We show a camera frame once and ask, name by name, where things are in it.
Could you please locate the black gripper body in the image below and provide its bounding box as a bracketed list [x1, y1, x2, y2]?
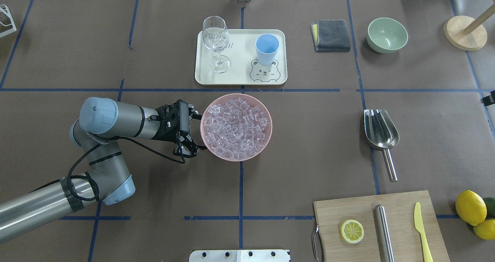
[155, 100, 190, 143]

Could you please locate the pile of clear ice cubes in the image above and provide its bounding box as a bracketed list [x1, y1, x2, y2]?
[204, 97, 268, 158]

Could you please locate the pink bowl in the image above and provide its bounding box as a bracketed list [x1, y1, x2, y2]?
[200, 94, 273, 162]

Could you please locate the stainless steel ice scoop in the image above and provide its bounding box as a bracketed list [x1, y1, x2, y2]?
[364, 109, 399, 182]

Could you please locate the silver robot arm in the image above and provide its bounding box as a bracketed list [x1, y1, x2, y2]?
[0, 97, 205, 242]

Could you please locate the light blue plastic cup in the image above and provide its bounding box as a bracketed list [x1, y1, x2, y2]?
[255, 34, 280, 65]

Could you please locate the cream bear-print tray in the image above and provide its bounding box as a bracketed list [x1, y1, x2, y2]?
[195, 29, 288, 85]

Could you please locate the clear wine glass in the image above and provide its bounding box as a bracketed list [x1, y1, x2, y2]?
[203, 16, 230, 73]

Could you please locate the grey folded cloth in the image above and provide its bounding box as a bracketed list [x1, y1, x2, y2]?
[311, 19, 350, 52]

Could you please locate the wooden cutting board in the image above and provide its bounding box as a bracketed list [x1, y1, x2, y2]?
[313, 191, 450, 262]

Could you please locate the lemon half slice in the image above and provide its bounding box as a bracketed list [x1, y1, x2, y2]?
[340, 219, 364, 244]

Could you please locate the green ceramic bowl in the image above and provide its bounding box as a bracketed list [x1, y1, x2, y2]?
[367, 17, 409, 54]

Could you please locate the yellow plastic knife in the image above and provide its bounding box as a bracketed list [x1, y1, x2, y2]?
[413, 202, 433, 262]

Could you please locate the round wooden stand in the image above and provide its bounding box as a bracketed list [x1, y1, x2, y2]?
[443, 5, 495, 52]

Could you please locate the whole yellow lemon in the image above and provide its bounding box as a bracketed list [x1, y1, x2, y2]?
[455, 190, 487, 226]

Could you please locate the green lime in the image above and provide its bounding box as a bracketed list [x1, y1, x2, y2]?
[483, 197, 495, 218]

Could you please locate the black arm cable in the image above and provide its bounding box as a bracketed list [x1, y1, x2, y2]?
[67, 135, 187, 201]

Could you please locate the white metal base plate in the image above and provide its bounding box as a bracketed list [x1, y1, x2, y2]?
[189, 248, 291, 262]

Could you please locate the white wire rack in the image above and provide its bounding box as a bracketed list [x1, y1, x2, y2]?
[0, 4, 17, 38]

